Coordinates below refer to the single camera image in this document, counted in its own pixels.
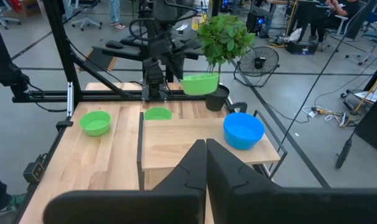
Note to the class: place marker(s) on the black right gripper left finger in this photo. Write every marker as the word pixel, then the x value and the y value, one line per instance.
pixel 163 205

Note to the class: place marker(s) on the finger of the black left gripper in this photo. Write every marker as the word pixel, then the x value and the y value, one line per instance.
pixel 177 67

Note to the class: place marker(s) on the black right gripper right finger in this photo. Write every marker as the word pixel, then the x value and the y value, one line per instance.
pixel 254 205

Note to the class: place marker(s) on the green plastic mini bowl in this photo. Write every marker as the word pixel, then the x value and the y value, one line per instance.
pixel 200 84
pixel 157 114
pixel 95 124

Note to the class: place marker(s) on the blue plastic mini bowl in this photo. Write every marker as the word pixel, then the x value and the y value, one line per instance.
pixel 243 132

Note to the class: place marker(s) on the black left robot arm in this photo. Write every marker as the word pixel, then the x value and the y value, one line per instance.
pixel 154 74

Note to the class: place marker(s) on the green plant in black pot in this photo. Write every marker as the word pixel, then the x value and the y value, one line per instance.
pixel 222 40

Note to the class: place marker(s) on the black computer mouse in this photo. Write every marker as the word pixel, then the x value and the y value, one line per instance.
pixel 114 44

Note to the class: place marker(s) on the black floor mat orange edge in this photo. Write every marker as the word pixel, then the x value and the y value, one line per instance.
pixel 96 60

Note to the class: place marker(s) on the black floor fan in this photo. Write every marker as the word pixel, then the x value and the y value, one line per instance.
pixel 258 62

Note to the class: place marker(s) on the black computer tower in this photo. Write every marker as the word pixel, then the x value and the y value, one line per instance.
pixel 257 21

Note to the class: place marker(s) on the office chair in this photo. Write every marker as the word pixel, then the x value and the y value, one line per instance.
pixel 86 21
pixel 370 34
pixel 6 15

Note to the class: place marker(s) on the black case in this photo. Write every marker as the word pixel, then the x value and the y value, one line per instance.
pixel 301 48

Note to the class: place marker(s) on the black cabinet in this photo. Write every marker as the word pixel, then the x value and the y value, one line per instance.
pixel 373 127

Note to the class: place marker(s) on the cardboard box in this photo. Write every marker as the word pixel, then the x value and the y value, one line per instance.
pixel 26 7

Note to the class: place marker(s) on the yellow stick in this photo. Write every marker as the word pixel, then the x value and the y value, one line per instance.
pixel 367 95

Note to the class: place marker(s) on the black aluminium table frame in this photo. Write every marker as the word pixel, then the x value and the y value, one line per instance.
pixel 82 95

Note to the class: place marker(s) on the silver metal bracket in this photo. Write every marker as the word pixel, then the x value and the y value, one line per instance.
pixel 70 99

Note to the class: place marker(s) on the black corner bracket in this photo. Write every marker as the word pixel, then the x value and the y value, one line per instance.
pixel 64 125

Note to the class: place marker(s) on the black table-level camera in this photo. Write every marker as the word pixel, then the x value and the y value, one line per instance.
pixel 34 172

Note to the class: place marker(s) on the black clamp mount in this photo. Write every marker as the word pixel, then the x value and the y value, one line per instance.
pixel 11 76

